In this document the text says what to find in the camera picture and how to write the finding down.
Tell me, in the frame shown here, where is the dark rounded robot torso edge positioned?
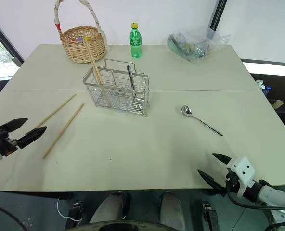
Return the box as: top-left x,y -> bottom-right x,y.
77,218 -> 168,231

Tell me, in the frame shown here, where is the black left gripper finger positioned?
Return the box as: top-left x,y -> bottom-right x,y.
17,126 -> 48,150
0,117 -> 28,133

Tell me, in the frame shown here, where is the green plastic soda bottle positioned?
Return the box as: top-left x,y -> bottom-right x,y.
129,22 -> 143,58

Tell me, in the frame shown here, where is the thin white cable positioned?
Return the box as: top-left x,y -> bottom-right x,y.
56,198 -> 82,221

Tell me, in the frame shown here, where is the metal spoon with black handle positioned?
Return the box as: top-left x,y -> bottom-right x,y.
181,104 -> 224,137

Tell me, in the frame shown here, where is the black aluminium profile post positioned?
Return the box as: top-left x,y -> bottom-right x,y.
208,0 -> 228,32

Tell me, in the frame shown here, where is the black floor cable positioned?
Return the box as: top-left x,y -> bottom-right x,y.
0,203 -> 28,231

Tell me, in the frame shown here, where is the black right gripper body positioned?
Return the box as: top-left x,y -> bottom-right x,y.
223,169 -> 241,197

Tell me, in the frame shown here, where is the metal wire cutlery rack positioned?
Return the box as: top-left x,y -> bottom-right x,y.
82,58 -> 150,118

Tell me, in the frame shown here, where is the woven wicker basket with handle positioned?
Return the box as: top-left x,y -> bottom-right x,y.
52,0 -> 109,64

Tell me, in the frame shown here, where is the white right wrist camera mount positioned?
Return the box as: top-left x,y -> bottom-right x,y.
225,156 -> 256,198

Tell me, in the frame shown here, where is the dark window frame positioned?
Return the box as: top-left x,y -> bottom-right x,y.
0,11 -> 25,67

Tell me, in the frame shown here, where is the wooden chopstick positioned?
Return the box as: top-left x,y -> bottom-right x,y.
35,94 -> 77,129
84,39 -> 107,107
85,39 -> 109,106
42,103 -> 85,160

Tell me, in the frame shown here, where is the clear plastic bag with items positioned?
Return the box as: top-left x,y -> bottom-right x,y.
166,26 -> 231,64

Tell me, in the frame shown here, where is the grey rounded robot leg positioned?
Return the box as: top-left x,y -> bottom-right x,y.
89,191 -> 131,224
158,190 -> 186,231

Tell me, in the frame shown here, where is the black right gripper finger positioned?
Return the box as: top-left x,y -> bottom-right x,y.
211,153 -> 233,167
197,169 -> 227,197

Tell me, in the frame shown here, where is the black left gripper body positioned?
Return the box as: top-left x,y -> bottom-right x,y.
0,128 -> 20,157

